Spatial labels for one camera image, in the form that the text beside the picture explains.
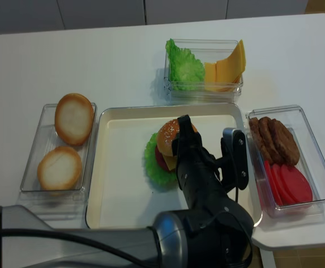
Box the yellow cheese on burger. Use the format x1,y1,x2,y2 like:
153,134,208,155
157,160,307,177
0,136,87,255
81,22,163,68
163,155,177,171

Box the clear lettuce and cheese container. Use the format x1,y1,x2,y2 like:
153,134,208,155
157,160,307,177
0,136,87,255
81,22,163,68
164,39,243,102

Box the brown meat patty middle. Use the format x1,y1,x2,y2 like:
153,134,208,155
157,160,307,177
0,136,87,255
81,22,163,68
259,117,284,165

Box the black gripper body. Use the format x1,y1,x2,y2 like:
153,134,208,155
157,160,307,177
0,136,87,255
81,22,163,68
171,132,230,209

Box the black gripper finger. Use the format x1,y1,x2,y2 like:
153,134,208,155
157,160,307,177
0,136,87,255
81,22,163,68
178,114,195,140

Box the small orange cheese slice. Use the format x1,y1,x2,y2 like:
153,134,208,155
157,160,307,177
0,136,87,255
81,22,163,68
204,63,216,83

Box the sesame top bun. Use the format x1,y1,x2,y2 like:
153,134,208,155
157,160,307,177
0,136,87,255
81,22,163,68
156,118,199,159

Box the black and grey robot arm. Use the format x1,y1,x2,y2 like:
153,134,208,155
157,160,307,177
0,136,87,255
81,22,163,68
0,115,254,267

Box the upright bun half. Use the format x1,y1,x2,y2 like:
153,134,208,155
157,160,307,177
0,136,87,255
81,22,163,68
55,93,94,146

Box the red tomato slice middle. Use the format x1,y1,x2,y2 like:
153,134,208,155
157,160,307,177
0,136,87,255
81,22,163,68
271,164,294,206

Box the clear patty and tomato container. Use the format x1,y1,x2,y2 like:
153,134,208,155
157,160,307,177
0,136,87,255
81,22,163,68
245,105,325,217

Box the brown meat patty left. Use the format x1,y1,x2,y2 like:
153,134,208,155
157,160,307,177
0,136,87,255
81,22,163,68
248,117,274,164

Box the leaning yellow cheese slices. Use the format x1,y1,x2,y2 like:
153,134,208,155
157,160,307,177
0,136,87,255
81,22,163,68
216,40,246,83

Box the front right bun half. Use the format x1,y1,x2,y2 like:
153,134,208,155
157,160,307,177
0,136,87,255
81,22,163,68
37,146,82,191

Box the red tomato on burger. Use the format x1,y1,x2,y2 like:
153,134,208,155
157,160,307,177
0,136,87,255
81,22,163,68
155,146,170,172

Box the white rectangular serving tray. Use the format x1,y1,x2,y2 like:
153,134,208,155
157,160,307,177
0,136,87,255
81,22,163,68
85,102,264,230

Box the green lettuce on burger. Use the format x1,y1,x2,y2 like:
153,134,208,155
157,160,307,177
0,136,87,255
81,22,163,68
144,133,177,186

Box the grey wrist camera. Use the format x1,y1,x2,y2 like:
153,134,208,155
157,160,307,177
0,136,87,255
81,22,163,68
221,127,248,192

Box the green lettuce leaf in container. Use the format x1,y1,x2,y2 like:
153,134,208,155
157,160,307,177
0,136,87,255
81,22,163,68
165,39,205,91

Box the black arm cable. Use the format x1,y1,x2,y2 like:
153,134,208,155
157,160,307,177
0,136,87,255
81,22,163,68
0,186,252,268

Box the clear bun container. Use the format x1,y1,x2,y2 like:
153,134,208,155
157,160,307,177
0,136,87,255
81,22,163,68
19,102,98,193

